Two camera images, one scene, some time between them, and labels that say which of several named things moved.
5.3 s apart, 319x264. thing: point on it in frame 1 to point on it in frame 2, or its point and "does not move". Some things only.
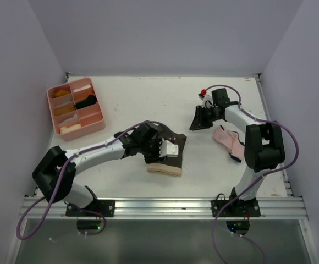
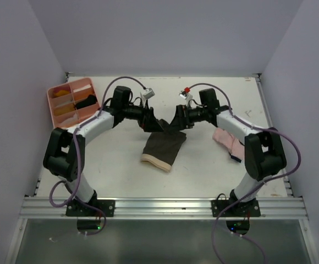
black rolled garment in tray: [91, 100] does not move
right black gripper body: [214, 117] to [183, 110]
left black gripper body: [150, 149] to [142, 117]
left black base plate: [106, 207] does not move
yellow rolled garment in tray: [61, 92] does not move
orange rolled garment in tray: [64, 109] does not move
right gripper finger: [203, 118] to [175, 127]
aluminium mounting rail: [165, 208] does not move
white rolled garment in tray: [87, 86] does not move
